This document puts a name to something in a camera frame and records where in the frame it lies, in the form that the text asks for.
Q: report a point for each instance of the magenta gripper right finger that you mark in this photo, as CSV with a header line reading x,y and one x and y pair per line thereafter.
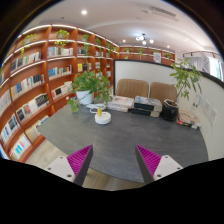
x,y
153,166

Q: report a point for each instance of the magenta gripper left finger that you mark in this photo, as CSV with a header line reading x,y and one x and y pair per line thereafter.
x,y
73,167

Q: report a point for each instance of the yellow charger plug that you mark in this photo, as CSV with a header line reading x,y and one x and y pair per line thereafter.
x,y
99,112

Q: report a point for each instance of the dark grey table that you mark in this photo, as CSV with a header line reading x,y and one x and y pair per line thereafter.
x,y
114,143

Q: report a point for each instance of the books at table right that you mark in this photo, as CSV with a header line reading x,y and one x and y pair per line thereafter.
x,y
184,119

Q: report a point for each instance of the white round power socket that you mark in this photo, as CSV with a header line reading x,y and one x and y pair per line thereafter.
x,y
105,118

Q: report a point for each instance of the dark book stack middle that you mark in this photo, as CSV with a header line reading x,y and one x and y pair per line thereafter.
x,y
146,106

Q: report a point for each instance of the white book stack left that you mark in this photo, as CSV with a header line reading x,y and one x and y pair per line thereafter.
x,y
119,103

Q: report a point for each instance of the right tan chair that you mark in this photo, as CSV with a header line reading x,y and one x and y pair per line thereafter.
x,y
162,91

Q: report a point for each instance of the tan chair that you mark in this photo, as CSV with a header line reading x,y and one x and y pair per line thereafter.
x,y
162,91
132,88

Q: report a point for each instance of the left tan chair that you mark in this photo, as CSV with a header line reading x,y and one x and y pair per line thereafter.
x,y
132,88

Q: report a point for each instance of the green plant in white pot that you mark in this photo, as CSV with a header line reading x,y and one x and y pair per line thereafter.
x,y
89,83

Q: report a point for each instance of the tall plant in black pot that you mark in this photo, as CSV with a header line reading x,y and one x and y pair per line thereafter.
x,y
187,77

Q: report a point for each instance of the orange wooden bookshelf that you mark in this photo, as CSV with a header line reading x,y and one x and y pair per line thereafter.
x,y
35,78

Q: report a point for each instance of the ceiling lamp cluster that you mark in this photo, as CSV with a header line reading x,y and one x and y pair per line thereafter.
x,y
142,38

